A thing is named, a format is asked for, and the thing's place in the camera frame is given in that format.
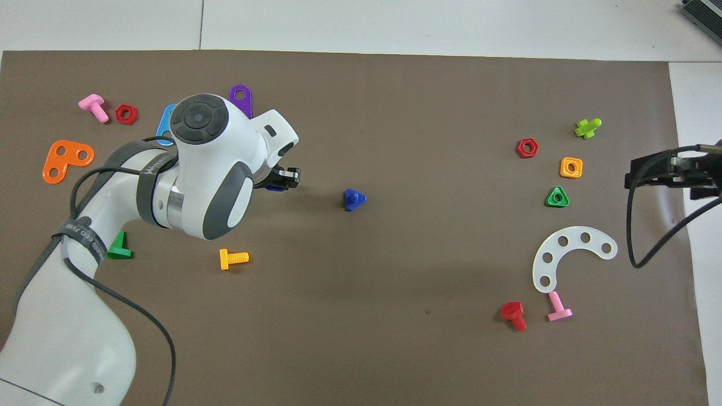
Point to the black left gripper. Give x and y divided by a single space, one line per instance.
268 179

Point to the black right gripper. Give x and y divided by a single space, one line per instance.
699 169

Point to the dark blue square nut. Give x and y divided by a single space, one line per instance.
275 189

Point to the dark blue triangle-head screw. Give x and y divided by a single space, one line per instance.
354 198

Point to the yellow-orange plastic screw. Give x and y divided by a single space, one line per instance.
234 258

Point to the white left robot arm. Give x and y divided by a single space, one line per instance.
197 169

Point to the lime green cross-head screw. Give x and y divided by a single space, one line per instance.
586 129

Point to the orange square nut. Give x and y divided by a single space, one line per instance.
564 172

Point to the green triangular nut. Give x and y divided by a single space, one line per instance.
550 203

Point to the red hexagonal plastic nut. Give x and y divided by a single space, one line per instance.
119 114
520 149

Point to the pink plastic screw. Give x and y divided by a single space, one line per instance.
90 102
555 301

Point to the dark green plastic screw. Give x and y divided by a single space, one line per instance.
119 252

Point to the red hexagonal-head screw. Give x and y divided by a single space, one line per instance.
512 311

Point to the purple four-hole plate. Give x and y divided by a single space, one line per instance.
240 107

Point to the white curved five-hole plate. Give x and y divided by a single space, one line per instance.
574 235

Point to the light blue two-hole plate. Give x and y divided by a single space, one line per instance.
164 123

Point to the brown table mat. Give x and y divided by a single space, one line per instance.
395 293

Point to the grey ribbed metal box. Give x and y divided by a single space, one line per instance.
705 11

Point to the orange angled three-hole plate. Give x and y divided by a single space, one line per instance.
71 151

